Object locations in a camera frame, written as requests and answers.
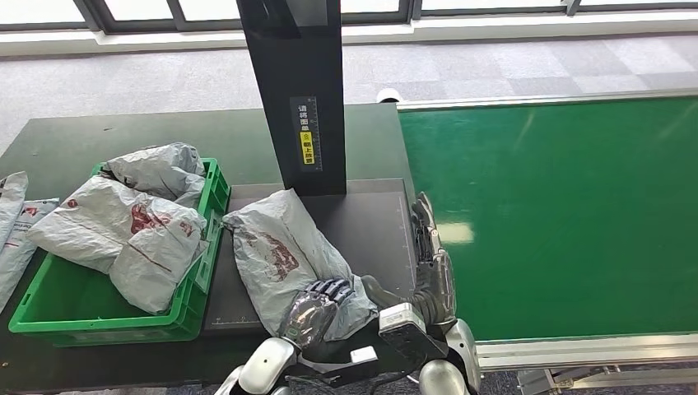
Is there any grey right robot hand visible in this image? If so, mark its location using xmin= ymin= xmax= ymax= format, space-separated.
xmin=361 ymin=192 xmax=458 ymax=328

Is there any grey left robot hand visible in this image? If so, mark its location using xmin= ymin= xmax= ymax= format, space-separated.
xmin=281 ymin=279 xmax=356 ymax=351

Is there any knotted grey red-print parcel bag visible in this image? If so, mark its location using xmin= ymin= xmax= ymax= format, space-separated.
xmin=222 ymin=188 xmax=379 ymax=342

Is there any plain grey parcel bag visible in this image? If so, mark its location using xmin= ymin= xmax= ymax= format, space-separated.
xmin=100 ymin=142 xmax=207 ymax=209

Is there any long grey red-striped parcel bag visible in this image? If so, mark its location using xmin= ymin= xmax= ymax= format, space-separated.
xmin=27 ymin=175 xmax=209 ymax=316

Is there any black inbound scanner machine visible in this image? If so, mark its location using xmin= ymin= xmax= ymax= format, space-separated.
xmin=202 ymin=0 xmax=418 ymax=335

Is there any green conveyor belt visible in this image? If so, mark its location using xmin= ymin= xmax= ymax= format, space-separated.
xmin=398 ymin=96 xmax=698 ymax=343

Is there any white parcel bag with text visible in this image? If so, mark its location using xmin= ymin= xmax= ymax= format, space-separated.
xmin=0 ymin=198 xmax=60 ymax=312

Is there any plain white parcel bag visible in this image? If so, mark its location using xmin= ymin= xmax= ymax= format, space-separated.
xmin=0 ymin=171 xmax=30 ymax=249

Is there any black and yellow ruler sticker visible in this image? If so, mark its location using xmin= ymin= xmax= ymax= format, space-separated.
xmin=289 ymin=96 xmax=323 ymax=174

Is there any green plastic crate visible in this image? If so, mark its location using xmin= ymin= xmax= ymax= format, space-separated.
xmin=7 ymin=158 xmax=232 ymax=348

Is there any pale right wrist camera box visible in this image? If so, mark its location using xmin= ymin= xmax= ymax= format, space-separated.
xmin=379 ymin=303 xmax=449 ymax=364

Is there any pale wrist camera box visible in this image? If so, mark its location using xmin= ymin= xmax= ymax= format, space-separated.
xmin=302 ymin=345 xmax=381 ymax=389
xmin=379 ymin=303 xmax=449 ymax=364

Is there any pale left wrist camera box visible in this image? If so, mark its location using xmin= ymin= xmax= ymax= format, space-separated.
xmin=302 ymin=345 xmax=381 ymax=389

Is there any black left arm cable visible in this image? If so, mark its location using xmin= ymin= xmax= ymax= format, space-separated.
xmin=283 ymin=373 xmax=339 ymax=395

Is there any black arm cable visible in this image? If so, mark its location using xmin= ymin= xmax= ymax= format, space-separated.
xmin=370 ymin=365 xmax=421 ymax=395
xmin=283 ymin=373 xmax=339 ymax=395

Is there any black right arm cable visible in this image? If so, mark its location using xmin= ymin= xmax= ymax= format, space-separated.
xmin=370 ymin=365 xmax=421 ymax=395

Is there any dark window frame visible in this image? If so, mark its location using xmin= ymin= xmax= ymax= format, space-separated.
xmin=0 ymin=0 xmax=698 ymax=31

